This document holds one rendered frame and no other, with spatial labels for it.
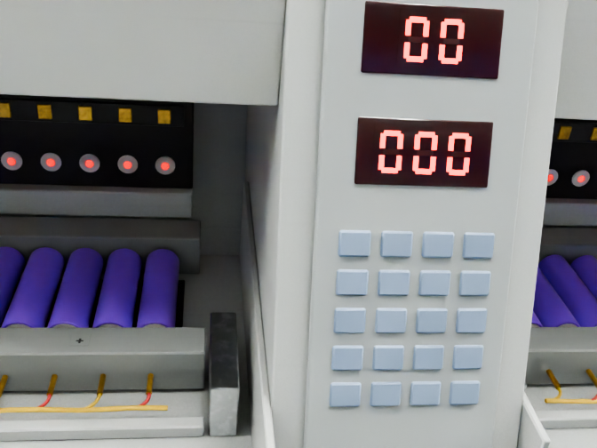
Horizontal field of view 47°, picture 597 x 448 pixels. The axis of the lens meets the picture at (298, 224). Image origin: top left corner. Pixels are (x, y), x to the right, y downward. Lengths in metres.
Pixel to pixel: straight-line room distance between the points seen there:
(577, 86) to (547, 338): 0.14
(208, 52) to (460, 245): 0.11
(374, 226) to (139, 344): 0.13
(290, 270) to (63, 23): 0.11
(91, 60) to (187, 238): 0.17
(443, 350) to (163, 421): 0.12
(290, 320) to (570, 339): 0.17
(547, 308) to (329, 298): 0.18
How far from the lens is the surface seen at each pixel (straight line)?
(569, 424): 0.35
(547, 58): 0.25
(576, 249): 0.44
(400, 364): 0.25
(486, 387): 0.26
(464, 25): 0.23
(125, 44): 0.24
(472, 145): 0.24
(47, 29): 0.24
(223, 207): 0.43
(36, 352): 0.32
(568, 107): 0.27
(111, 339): 0.32
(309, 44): 0.23
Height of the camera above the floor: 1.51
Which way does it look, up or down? 11 degrees down
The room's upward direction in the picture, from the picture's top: 3 degrees clockwise
